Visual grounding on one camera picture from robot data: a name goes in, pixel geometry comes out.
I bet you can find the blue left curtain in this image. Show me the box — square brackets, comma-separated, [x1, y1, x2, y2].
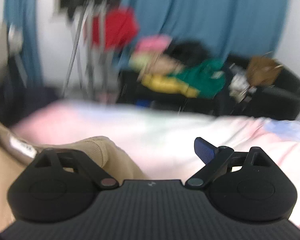
[4, 0, 43, 87]

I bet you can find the black garment pile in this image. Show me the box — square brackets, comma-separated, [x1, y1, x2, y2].
[163, 41, 212, 67]

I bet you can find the blue curtain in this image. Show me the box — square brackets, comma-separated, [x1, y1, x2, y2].
[121, 0, 288, 59]
[4, 0, 43, 87]

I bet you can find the blue right curtain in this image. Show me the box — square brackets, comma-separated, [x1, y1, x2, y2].
[121, 0, 288, 59]

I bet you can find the tan printed t-shirt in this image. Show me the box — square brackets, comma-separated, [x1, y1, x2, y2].
[0, 100, 146, 234]

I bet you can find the beige patterned garment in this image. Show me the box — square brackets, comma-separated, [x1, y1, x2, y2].
[129, 53, 185, 76]

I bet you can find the brown paper bag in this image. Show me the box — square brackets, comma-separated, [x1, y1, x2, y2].
[246, 55, 283, 87]

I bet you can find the black sofa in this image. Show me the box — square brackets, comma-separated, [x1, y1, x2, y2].
[117, 55, 300, 120]

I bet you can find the dark navy garment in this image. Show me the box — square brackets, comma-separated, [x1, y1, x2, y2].
[0, 87, 60, 127]

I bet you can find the red t-shirt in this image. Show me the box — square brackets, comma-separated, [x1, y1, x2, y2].
[103, 7, 140, 51]

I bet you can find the silver tripod stand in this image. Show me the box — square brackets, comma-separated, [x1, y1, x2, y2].
[62, 0, 108, 100]

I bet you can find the pastel tie-dye bed sheet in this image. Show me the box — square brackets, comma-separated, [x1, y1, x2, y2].
[12, 100, 300, 228]

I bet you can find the pink folded garment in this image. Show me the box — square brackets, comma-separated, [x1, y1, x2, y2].
[134, 35, 172, 53]

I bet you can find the green garment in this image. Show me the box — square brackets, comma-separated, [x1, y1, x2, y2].
[169, 59, 226, 99]

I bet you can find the yellow garment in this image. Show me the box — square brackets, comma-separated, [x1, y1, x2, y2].
[141, 74, 200, 98]

